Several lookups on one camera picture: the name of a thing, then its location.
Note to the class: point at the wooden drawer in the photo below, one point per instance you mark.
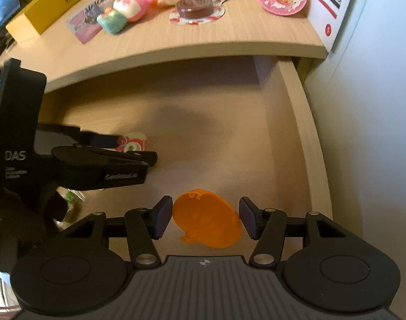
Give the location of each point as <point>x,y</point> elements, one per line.
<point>223,133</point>

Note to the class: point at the small green toy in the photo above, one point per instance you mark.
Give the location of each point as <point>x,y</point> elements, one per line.
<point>111,21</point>

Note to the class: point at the orange plastic lid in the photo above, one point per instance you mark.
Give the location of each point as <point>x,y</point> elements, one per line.
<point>206,221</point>

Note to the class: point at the clear crinkly packet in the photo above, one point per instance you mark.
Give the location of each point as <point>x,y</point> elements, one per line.
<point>73,204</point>

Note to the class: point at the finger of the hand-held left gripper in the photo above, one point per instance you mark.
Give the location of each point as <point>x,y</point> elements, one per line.
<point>123,157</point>
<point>101,139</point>

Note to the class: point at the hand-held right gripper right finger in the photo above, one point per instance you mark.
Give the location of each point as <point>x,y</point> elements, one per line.
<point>248,218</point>

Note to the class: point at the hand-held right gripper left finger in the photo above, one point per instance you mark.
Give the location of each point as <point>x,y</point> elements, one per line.
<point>163,217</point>

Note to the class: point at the pink round plush toy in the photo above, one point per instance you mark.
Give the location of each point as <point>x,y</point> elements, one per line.
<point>134,6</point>

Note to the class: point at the brown round container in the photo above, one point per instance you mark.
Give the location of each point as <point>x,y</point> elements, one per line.
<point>194,8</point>

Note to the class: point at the yellow box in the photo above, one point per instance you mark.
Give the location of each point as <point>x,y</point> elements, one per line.
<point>44,6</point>

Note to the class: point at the pink white sticker packet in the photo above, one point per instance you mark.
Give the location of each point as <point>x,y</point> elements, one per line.
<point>135,141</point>

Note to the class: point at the pink card packet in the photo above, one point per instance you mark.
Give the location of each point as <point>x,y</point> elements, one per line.
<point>84,21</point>

